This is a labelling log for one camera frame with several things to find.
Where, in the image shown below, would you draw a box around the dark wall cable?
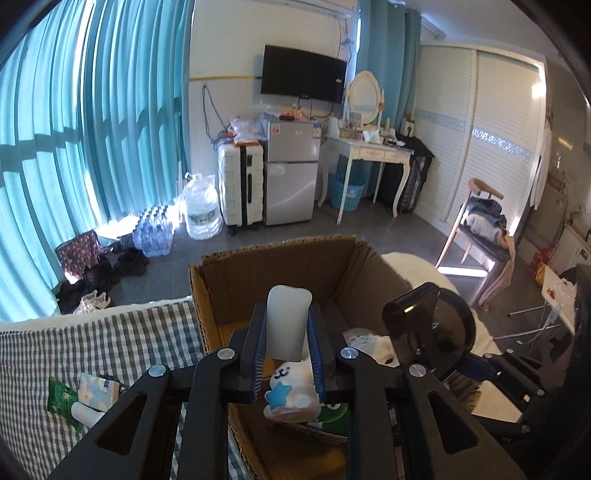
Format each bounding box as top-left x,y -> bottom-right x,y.
202,84 -> 232,151

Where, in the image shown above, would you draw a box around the blue plastic basket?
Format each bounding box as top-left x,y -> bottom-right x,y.
330,173 -> 368,213

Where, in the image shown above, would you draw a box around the brown cardboard box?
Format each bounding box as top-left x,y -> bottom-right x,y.
188,234 -> 416,480

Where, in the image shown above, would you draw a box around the white sneakers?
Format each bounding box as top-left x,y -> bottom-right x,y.
73,290 -> 112,315

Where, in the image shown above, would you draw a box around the black plastic box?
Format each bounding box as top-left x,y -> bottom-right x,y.
382,283 -> 476,377

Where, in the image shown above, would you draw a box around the white dressing table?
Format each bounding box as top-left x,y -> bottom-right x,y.
318,131 -> 415,225

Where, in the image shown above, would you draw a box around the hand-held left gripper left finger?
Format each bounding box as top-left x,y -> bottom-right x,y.
46,305 -> 269,480

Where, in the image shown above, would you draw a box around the narrow teal curtain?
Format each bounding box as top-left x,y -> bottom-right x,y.
358,0 -> 422,127

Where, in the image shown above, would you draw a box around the white curved tube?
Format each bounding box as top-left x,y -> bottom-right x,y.
263,285 -> 324,422

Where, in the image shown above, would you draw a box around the folded clothes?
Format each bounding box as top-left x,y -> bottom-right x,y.
462,198 -> 509,243

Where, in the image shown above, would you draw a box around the white sliding wardrobe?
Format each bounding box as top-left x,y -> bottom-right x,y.
411,44 -> 548,241

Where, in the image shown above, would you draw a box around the white oval mirror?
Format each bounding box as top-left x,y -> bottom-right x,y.
346,70 -> 385,125

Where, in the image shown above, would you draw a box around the blue floral tissue pack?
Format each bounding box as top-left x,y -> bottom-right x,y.
76,371 -> 122,411

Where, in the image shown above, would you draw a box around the white folding table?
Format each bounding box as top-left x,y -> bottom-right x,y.
494,265 -> 580,344

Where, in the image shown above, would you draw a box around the green snack packet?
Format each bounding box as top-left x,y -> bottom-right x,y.
318,401 -> 352,437
47,376 -> 86,423

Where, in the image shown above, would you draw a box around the wide teal window curtain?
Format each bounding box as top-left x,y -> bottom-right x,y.
0,0 -> 195,315

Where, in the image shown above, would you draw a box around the pile of black shoes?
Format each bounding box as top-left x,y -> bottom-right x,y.
55,247 -> 151,315

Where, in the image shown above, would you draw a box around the white crumpled wrapper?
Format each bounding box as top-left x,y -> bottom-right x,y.
344,327 -> 398,367

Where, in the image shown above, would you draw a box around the red bag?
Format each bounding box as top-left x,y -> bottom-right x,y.
533,249 -> 555,282

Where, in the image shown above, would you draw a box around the white suitcase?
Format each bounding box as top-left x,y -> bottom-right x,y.
217,141 -> 266,236

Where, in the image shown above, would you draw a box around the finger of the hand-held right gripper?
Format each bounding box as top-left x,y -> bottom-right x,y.
443,355 -> 541,407

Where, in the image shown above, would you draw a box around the white plastic bottle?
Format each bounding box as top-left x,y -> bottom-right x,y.
70,401 -> 108,425

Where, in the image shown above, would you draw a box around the large clear water jug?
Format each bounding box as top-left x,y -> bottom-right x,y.
179,173 -> 221,241

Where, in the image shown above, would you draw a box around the purple patterned bag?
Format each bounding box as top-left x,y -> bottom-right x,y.
54,231 -> 112,280

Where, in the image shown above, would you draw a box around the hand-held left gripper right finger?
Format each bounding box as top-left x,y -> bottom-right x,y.
305,305 -> 527,480

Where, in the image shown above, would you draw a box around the black wall television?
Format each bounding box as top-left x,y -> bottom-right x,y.
260,45 -> 348,104

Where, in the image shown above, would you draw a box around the silver small fridge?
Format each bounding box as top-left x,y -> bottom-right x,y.
262,119 -> 321,227

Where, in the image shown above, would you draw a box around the pack of water bottles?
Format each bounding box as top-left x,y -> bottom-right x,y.
133,205 -> 176,257

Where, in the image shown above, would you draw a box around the white air conditioner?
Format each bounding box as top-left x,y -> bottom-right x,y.
295,0 -> 358,17

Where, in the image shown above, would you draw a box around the black striped bag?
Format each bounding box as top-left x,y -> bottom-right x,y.
392,134 -> 435,214

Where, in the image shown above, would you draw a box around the pile of clear plastic bags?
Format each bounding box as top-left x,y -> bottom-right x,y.
228,113 -> 266,147

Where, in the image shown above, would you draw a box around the white hanging garment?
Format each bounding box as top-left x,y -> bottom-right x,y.
531,124 -> 555,208

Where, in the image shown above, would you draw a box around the wooden chair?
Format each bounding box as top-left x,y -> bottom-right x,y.
435,178 -> 517,310

